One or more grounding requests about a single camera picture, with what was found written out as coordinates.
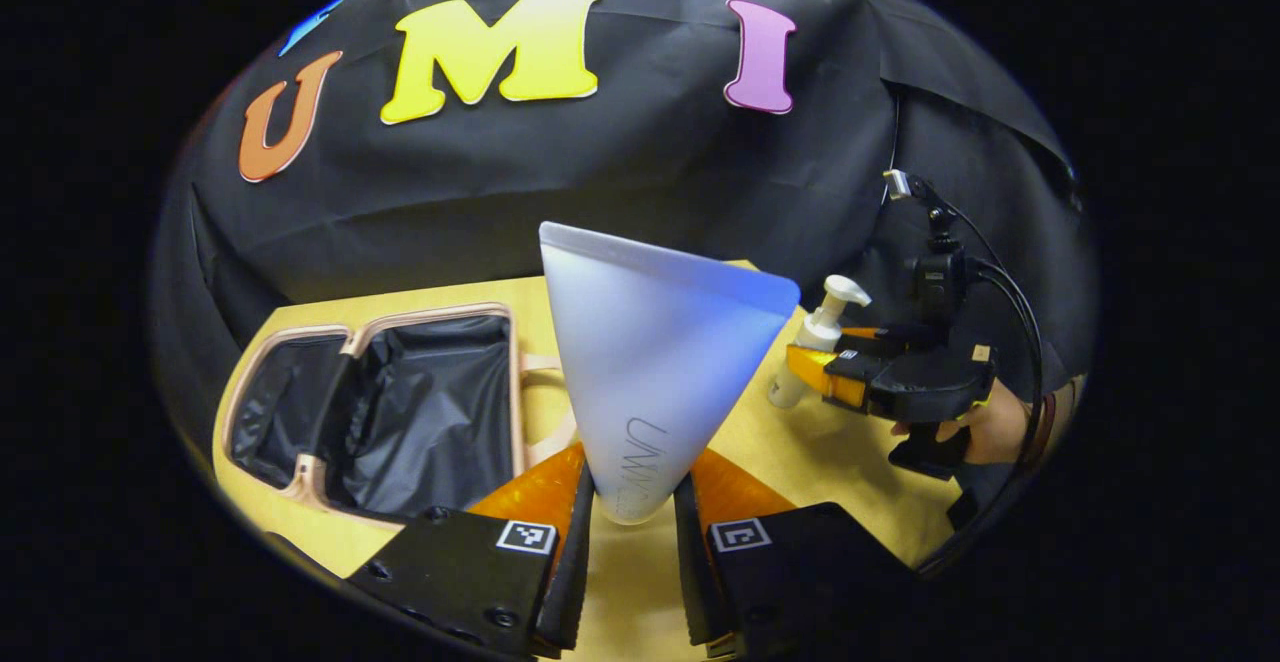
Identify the black backdrop cloth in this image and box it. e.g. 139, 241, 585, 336
150, 0, 1101, 503

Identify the white squeeze tube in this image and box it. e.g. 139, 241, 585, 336
538, 221, 802, 526

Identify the small pink suitcase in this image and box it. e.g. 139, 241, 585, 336
220, 302, 581, 533

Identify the white pump bottle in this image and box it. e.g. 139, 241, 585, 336
767, 275, 873, 410

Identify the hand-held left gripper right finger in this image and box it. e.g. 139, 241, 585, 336
672, 447, 916, 661

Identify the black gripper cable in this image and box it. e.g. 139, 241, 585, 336
915, 257, 1046, 578

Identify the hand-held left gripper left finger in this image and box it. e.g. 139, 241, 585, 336
345, 442, 596, 661

